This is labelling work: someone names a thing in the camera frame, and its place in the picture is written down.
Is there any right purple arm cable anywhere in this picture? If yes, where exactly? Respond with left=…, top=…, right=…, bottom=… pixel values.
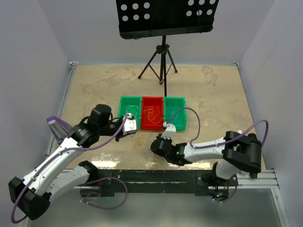
left=164, top=107, right=270, bottom=204

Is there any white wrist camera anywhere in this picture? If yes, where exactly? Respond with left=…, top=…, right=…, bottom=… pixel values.
left=161, top=122, right=177, bottom=140
left=123, top=113, right=138, bottom=135

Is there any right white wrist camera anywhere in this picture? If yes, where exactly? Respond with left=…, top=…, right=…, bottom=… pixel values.
left=161, top=122, right=177, bottom=140

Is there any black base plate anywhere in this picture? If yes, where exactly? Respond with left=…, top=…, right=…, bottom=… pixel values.
left=88, top=169, right=226, bottom=196

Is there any red bin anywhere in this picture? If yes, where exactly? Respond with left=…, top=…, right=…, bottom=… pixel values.
left=141, top=96, right=164, bottom=131

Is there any purple holder box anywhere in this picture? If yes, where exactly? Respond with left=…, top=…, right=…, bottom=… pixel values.
left=46, top=116, right=72, bottom=145

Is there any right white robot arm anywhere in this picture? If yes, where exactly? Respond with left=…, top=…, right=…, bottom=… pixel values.
left=150, top=131, right=262, bottom=186

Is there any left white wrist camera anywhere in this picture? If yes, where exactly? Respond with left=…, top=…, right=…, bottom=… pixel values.
left=123, top=113, right=138, bottom=135

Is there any black music stand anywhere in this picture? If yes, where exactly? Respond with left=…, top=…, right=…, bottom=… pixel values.
left=116, top=0, right=218, bottom=93

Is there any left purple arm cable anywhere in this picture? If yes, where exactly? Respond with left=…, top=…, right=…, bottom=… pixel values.
left=10, top=114, right=130, bottom=224

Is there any green bin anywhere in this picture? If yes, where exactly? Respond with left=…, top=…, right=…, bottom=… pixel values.
left=163, top=96, right=187, bottom=131
left=118, top=96, right=142, bottom=130

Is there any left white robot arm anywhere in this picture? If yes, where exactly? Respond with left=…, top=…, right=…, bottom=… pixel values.
left=8, top=104, right=136, bottom=224

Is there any blue cable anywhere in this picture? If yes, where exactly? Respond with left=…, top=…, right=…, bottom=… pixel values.
left=167, top=105, right=183, bottom=123

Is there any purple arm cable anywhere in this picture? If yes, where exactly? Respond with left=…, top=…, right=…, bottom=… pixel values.
left=10, top=114, right=130, bottom=224
left=164, top=107, right=270, bottom=204

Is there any white cable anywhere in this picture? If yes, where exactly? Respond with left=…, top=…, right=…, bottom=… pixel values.
left=125, top=104, right=139, bottom=118

